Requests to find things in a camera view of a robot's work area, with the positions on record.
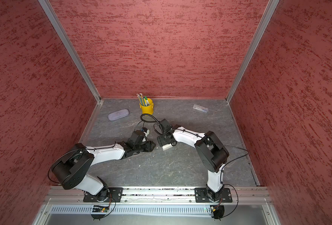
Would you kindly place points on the yellow pencil cup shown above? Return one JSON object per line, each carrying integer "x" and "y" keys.
{"x": 148, "y": 109}

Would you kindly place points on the clear plastic case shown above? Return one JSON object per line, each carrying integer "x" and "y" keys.
{"x": 200, "y": 108}

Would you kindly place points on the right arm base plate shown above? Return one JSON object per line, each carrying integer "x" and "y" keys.
{"x": 206, "y": 195}

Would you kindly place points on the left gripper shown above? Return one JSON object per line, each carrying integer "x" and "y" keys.
{"x": 149, "y": 146}

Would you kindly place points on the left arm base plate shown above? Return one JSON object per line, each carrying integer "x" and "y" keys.
{"x": 104, "y": 196}

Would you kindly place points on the white perforated cable duct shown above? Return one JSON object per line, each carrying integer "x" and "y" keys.
{"x": 148, "y": 210}

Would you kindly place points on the pencils and markers bunch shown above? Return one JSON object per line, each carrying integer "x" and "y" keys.
{"x": 143, "y": 100}

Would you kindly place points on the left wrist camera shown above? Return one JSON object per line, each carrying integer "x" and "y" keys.
{"x": 146, "y": 133}

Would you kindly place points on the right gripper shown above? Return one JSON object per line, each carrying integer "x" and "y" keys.
{"x": 161, "y": 141}

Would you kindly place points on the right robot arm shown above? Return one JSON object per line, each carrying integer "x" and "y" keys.
{"x": 209, "y": 148}

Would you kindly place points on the purple glasses case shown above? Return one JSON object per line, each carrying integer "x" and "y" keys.
{"x": 118, "y": 114}

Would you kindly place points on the aluminium front rail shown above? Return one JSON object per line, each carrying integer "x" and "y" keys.
{"x": 147, "y": 195}

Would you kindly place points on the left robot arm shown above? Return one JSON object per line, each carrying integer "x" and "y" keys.
{"x": 72, "y": 169}

